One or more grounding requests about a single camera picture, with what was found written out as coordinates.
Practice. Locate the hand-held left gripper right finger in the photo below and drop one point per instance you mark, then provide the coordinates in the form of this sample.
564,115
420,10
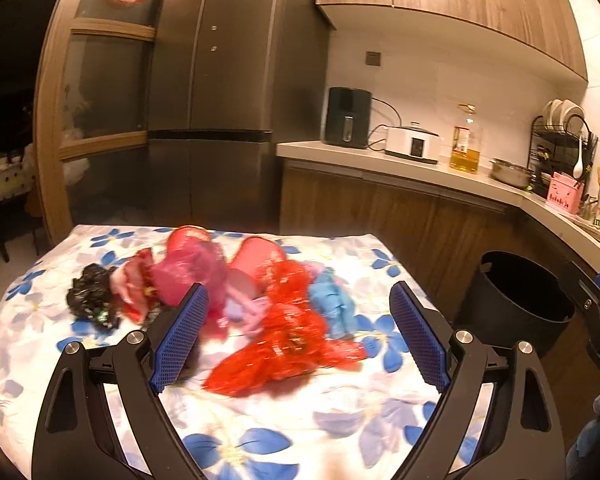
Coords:
420,335

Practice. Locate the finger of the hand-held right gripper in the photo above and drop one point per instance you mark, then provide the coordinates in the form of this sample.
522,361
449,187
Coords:
592,300

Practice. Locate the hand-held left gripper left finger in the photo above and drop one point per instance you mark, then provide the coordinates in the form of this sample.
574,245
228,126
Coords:
180,340

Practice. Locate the pink plastic bag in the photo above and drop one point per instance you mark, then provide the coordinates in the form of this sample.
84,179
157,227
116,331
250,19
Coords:
185,270

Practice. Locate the red snack wrapper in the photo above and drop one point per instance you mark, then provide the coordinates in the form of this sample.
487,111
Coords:
135,280

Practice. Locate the purple plastic bag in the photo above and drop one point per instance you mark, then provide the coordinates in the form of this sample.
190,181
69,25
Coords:
252,312

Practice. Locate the black trash bin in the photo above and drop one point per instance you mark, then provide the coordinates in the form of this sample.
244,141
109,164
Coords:
505,320

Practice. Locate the light blue plastic bag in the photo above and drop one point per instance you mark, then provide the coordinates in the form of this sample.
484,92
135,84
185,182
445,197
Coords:
330,300

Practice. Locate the red plastic bag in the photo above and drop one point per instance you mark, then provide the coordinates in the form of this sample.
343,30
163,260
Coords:
280,350

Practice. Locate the red paper cup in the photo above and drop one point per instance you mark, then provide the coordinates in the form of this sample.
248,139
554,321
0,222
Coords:
185,237
252,262

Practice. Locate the black plastic bag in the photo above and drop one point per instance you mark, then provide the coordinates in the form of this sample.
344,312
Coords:
87,295

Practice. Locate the pink box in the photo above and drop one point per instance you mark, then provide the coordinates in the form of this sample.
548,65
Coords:
565,195

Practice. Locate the kitchen counter with wooden cabinets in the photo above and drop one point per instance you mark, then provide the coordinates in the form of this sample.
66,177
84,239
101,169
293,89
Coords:
380,220

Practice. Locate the floral tablecloth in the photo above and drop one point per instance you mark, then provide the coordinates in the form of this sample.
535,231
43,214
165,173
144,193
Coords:
280,430

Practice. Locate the light blue cloth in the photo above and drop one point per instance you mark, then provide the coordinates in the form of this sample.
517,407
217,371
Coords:
587,435

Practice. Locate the white ladle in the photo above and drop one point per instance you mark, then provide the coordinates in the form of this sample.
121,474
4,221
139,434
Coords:
578,165

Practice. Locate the metal pot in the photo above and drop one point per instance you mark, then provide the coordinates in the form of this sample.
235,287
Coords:
510,175

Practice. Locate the black dish rack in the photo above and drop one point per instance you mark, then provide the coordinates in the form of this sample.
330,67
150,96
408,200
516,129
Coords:
540,150

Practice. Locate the cooking oil bottle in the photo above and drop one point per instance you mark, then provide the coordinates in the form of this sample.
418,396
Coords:
465,155

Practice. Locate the white plate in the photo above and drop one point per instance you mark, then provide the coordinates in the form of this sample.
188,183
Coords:
552,112
574,112

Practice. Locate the white rice cooker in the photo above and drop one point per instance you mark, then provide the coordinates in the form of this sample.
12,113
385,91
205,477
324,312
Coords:
410,142

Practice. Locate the dark dining chair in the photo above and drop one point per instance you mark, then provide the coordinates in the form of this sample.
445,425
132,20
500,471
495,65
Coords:
10,230

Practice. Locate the black air fryer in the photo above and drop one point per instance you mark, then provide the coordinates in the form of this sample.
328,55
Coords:
347,115

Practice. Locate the dining table with dotted cloth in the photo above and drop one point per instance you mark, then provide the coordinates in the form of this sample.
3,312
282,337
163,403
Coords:
5,180

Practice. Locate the steel refrigerator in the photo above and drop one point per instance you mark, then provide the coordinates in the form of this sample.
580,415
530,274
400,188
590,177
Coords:
230,85

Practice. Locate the wooden framed glass door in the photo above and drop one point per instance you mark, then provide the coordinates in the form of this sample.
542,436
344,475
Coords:
105,85

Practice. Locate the dark wall outlet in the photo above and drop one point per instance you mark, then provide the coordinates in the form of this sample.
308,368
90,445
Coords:
373,58

